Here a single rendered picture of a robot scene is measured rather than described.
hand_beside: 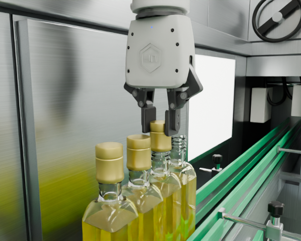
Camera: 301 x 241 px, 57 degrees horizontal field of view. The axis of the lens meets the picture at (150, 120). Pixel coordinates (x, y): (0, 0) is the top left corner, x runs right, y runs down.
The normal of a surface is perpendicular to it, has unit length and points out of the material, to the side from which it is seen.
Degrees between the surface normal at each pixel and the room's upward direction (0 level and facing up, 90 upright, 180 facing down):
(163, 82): 90
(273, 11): 90
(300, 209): 90
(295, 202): 90
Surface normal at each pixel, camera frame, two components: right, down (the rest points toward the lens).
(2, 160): 0.83, 0.09
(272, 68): -0.56, 0.14
